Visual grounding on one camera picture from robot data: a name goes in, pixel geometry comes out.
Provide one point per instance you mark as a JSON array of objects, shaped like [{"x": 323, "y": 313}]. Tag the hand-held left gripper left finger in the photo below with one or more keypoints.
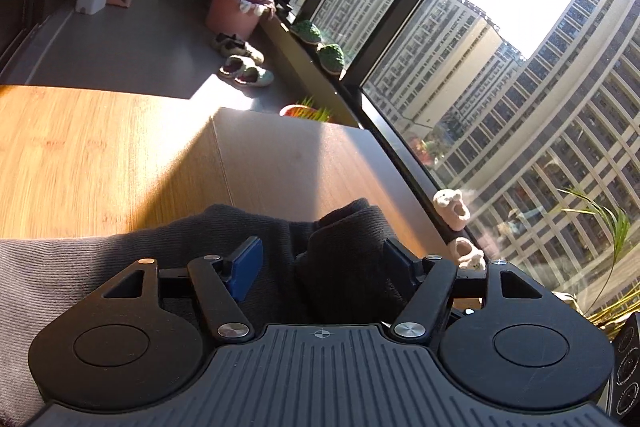
[{"x": 247, "y": 264}]

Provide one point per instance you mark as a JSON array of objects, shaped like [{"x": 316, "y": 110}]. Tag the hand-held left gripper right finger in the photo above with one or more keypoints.
[{"x": 400, "y": 259}]

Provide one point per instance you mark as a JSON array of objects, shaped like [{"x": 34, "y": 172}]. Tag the dark grey knit garment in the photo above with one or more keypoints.
[{"x": 150, "y": 257}]

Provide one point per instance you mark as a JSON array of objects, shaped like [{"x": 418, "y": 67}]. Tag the beige plush slipper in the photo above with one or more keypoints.
[
  {"x": 469, "y": 253},
  {"x": 452, "y": 209}
]

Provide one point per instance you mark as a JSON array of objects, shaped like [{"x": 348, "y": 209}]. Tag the red pot with grass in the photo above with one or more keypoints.
[{"x": 305, "y": 111}]

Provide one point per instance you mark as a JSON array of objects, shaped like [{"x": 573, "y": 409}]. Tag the pale pink shoe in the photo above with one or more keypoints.
[
  {"x": 239, "y": 67},
  {"x": 257, "y": 78}
]

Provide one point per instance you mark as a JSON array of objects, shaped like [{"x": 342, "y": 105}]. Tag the high-rise apartment buildings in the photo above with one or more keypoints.
[{"x": 525, "y": 107}]

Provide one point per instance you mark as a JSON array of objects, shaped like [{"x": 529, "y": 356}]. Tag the beige dark sandal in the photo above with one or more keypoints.
[
  {"x": 249, "y": 53},
  {"x": 226, "y": 42}
]

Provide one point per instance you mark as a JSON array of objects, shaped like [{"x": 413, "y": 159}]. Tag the long-leaf green plant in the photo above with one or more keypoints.
[{"x": 617, "y": 232}]

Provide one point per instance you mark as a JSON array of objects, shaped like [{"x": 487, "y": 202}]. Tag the black device with dials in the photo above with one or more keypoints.
[{"x": 627, "y": 367}]

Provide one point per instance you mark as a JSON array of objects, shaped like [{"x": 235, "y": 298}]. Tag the pink bucket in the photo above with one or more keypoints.
[{"x": 230, "y": 12}]

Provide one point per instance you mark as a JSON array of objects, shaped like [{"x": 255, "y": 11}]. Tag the white cloth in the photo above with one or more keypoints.
[{"x": 252, "y": 6}]

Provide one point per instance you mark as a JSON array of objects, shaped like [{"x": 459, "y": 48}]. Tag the small black object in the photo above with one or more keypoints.
[{"x": 285, "y": 2}]

